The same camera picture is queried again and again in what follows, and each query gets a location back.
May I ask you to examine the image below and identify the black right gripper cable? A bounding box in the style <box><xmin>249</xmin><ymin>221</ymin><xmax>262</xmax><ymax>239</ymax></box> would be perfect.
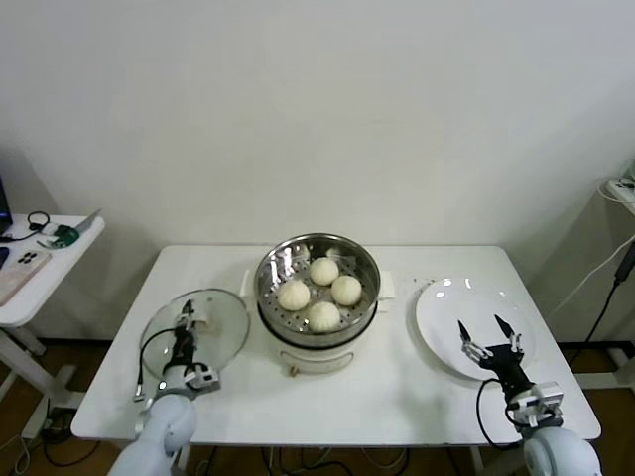
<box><xmin>475</xmin><ymin>377</ymin><xmax>527</xmax><ymax>451</ymax></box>

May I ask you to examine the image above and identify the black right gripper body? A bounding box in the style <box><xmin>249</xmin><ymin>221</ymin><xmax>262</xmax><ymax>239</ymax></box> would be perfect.
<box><xmin>476</xmin><ymin>344</ymin><xmax>536</xmax><ymax>398</ymax></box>

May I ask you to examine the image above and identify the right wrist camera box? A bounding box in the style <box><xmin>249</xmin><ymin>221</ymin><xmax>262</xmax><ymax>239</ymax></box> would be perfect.
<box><xmin>513</xmin><ymin>380</ymin><xmax>567</xmax><ymax>425</ymax></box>

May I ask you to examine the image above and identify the laptop with blue screen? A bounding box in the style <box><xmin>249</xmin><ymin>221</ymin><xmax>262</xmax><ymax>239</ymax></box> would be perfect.
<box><xmin>0</xmin><ymin>174</ymin><xmax>14</xmax><ymax>234</ymax></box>

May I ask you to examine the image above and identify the white power strip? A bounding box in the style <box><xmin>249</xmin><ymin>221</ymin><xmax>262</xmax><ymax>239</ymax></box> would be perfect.
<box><xmin>602</xmin><ymin>176</ymin><xmax>635</xmax><ymax>204</ymax></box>

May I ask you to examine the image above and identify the white electric cooking pot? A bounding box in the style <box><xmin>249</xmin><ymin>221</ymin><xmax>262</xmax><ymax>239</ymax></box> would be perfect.
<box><xmin>258</xmin><ymin>296</ymin><xmax>393</xmax><ymax>379</ymax></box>

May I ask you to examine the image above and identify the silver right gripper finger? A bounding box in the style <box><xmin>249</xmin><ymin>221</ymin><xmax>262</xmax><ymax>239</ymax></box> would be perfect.
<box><xmin>455</xmin><ymin>319</ymin><xmax>493</xmax><ymax>362</ymax></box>
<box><xmin>493</xmin><ymin>313</ymin><xmax>526</xmax><ymax>357</ymax></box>

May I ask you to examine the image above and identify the white wall cable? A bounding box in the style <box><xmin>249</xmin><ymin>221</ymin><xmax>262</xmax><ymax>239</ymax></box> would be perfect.
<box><xmin>558</xmin><ymin>242</ymin><xmax>635</xmax><ymax>311</ymax></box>

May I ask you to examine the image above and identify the phone in pink case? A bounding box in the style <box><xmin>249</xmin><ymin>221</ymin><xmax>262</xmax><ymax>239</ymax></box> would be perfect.
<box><xmin>0</xmin><ymin>249</ymin><xmax>54</xmax><ymax>305</ymax></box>

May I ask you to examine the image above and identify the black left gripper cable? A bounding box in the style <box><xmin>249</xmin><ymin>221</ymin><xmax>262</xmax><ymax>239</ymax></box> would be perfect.
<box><xmin>137</xmin><ymin>329</ymin><xmax>179</xmax><ymax>398</ymax></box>

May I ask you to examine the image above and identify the white steamed baozi bun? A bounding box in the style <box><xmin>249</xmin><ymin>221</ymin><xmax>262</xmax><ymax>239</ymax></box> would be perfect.
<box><xmin>309</xmin><ymin>257</ymin><xmax>340</xmax><ymax>288</ymax></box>
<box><xmin>329</xmin><ymin>275</ymin><xmax>362</xmax><ymax>306</ymax></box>
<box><xmin>277</xmin><ymin>281</ymin><xmax>312</xmax><ymax>312</ymax></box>
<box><xmin>307</xmin><ymin>300</ymin><xmax>342</xmax><ymax>332</ymax></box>

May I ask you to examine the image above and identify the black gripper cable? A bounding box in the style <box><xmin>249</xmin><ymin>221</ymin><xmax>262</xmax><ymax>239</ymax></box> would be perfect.
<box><xmin>137</xmin><ymin>329</ymin><xmax>179</xmax><ymax>398</ymax></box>
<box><xmin>475</xmin><ymin>377</ymin><xmax>527</xmax><ymax>451</ymax></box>

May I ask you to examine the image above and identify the grey side table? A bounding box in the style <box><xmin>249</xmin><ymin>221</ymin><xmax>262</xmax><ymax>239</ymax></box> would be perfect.
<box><xmin>560</xmin><ymin>185</ymin><xmax>635</xmax><ymax>393</ymax></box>

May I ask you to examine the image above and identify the white round plate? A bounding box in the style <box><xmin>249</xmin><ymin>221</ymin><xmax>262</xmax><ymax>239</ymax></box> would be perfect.
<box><xmin>415</xmin><ymin>276</ymin><xmax>538</xmax><ymax>383</ymax></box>

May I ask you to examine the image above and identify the floor power strip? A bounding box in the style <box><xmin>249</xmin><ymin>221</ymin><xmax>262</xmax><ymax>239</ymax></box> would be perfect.
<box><xmin>42</xmin><ymin>407</ymin><xmax>75</xmax><ymax>437</ymax></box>

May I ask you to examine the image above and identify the black power adapter cable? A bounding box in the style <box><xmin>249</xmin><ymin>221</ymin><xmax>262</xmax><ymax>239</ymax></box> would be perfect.
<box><xmin>565</xmin><ymin>245</ymin><xmax>634</xmax><ymax>366</ymax></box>

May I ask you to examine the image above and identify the glass pot lid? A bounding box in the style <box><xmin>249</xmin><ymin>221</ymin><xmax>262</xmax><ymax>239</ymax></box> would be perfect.
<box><xmin>139</xmin><ymin>288</ymin><xmax>251</xmax><ymax>381</ymax></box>

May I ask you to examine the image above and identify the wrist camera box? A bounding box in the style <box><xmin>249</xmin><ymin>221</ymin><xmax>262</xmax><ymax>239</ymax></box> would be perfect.
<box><xmin>184</xmin><ymin>363</ymin><xmax>222</xmax><ymax>393</ymax></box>
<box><xmin>513</xmin><ymin>380</ymin><xmax>567</xmax><ymax>425</ymax></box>

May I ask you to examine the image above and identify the white side table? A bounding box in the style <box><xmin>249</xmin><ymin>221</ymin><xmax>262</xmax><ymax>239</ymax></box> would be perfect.
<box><xmin>0</xmin><ymin>212</ymin><xmax>107</xmax><ymax>427</ymax></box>

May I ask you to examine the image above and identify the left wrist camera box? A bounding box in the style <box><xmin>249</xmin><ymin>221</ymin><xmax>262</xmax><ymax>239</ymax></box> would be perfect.
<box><xmin>184</xmin><ymin>363</ymin><xmax>222</xmax><ymax>393</ymax></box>

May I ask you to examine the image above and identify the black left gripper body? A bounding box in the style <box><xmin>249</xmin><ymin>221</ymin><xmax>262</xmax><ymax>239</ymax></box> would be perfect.
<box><xmin>168</xmin><ymin>332</ymin><xmax>198</xmax><ymax>372</ymax></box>

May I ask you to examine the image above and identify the steel perforated steamer basket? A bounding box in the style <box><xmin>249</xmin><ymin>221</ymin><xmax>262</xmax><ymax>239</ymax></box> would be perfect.
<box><xmin>240</xmin><ymin>232</ymin><xmax>397</xmax><ymax>348</ymax></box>

